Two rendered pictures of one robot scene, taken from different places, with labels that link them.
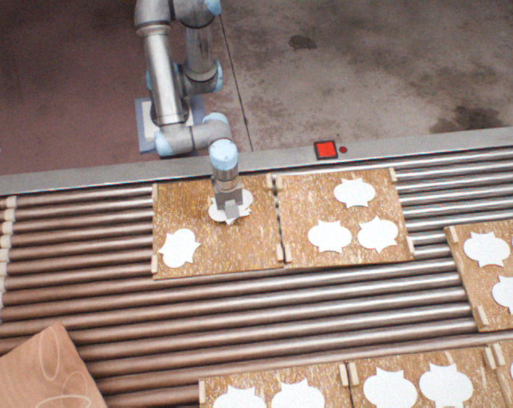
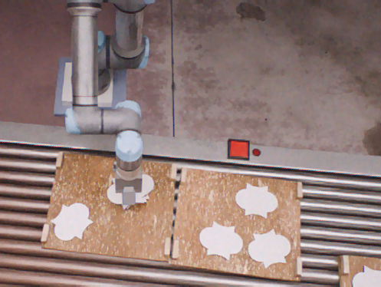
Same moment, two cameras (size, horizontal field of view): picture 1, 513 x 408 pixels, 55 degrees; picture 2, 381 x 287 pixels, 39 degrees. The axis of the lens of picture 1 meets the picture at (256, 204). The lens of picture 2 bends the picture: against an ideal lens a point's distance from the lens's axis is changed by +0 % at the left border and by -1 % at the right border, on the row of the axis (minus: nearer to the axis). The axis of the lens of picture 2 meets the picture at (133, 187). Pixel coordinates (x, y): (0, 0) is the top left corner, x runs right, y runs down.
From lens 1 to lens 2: 20 cm
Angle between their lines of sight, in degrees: 7
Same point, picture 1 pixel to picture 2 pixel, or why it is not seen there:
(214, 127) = (125, 116)
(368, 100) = (307, 88)
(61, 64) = not seen: outside the picture
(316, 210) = (214, 210)
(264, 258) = (151, 249)
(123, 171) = (34, 132)
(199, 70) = (126, 47)
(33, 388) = not seen: outside the picture
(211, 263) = (100, 243)
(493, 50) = not seen: outside the picture
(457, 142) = (376, 167)
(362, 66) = (309, 49)
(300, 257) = (187, 255)
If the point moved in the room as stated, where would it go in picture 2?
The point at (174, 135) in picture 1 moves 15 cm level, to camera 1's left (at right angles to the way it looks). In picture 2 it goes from (84, 117) to (34, 107)
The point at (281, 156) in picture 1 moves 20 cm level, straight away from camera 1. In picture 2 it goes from (192, 147) to (205, 103)
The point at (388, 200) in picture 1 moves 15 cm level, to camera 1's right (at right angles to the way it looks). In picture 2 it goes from (289, 215) to (334, 224)
